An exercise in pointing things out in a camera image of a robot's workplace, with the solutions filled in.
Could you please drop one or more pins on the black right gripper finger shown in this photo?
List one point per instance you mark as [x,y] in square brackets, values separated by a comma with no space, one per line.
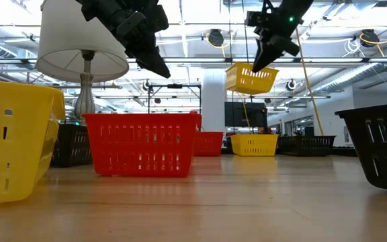
[274,50]
[262,53]

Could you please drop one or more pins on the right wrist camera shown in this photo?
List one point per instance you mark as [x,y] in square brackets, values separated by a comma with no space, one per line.
[254,19]

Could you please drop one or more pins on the black aluminium table frame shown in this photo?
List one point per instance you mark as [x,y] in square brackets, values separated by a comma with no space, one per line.
[344,152]

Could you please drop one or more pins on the white shade silver table lamp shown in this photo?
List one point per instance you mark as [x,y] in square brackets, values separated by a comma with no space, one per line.
[66,37]

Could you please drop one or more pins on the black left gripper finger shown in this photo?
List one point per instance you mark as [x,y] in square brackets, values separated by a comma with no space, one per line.
[138,50]
[155,50]

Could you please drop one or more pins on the black monitor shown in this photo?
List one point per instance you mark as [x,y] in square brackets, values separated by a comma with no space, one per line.
[257,114]

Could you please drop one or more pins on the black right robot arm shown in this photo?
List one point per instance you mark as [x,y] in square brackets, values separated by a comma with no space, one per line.
[294,10]

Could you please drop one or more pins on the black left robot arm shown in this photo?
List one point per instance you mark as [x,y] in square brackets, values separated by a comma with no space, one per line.
[86,9]

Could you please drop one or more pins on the yellow plastic slotted basket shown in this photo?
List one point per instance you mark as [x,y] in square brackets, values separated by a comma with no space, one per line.
[244,85]
[254,153]
[22,151]

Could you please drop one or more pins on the black plastic slotted basket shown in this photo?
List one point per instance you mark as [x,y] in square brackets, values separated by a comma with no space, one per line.
[386,149]
[69,127]
[306,152]

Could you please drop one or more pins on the red plastic slotted basket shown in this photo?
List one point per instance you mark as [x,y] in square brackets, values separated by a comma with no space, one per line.
[212,148]
[139,120]
[212,132]

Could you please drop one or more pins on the black metal stand frame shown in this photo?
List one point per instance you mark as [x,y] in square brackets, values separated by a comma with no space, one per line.
[175,86]

